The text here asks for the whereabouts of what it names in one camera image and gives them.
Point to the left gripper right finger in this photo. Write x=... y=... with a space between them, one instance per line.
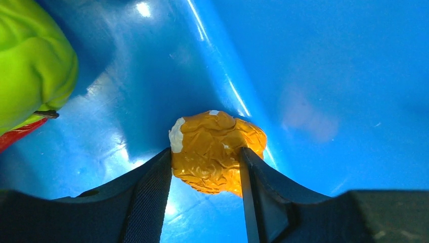
x=277 y=209

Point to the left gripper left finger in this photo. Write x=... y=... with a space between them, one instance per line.
x=130 y=208

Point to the orange nugget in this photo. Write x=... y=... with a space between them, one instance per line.
x=205 y=150

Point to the blue plastic bin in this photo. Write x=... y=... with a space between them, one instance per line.
x=339 y=87

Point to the red chili pepper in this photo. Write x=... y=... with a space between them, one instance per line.
x=10 y=137

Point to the light green vegetable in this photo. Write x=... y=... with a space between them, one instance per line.
x=39 y=66

